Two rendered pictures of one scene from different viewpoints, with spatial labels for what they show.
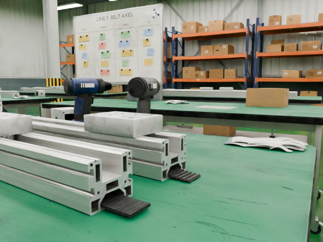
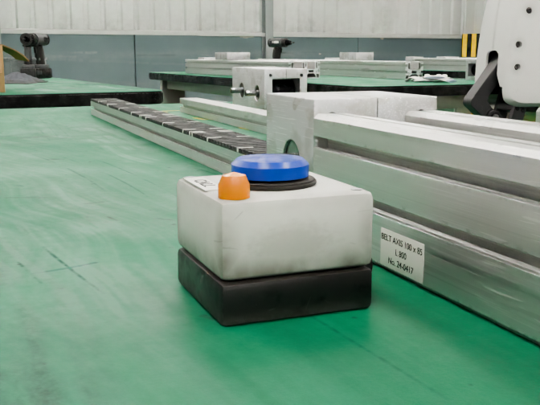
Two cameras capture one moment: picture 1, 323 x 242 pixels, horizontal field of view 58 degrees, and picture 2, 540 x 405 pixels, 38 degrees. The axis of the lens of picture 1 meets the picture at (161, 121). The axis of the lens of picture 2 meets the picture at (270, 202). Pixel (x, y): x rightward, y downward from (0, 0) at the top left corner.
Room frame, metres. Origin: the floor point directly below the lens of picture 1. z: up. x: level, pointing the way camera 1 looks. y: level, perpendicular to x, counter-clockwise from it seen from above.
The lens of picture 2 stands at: (0.41, 0.49, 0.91)
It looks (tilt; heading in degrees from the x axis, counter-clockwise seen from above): 11 degrees down; 33
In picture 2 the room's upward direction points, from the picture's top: straight up
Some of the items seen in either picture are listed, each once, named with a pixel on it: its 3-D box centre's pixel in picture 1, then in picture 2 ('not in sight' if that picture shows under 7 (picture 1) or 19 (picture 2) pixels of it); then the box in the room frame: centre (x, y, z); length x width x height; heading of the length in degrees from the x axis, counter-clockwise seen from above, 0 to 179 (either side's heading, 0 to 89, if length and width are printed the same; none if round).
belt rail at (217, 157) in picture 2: not in sight; (154, 127); (1.32, 1.29, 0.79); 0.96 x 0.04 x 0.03; 55
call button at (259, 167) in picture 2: not in sight; (270, 175); (0.75, 0.71, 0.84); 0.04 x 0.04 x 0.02
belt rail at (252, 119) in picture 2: not in sight; (271, 123); (1.47, 1.18, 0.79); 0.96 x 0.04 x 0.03; 55
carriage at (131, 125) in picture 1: (123, 128); not in sight; (0.70, 0.09, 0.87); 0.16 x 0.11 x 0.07; 55
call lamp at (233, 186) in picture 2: not in sight; (234, 184); (0.71, 0.70, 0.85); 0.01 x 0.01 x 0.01
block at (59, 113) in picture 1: (63, 119); not in sight; (1.21, 0.41, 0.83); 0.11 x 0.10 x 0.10; 132
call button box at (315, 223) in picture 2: not in sight; (284, 235); (0.76, 0.71, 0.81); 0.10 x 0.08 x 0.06; 145
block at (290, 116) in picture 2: not in sight; (333, 157); (0.94, 0.78, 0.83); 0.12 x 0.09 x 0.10; 145
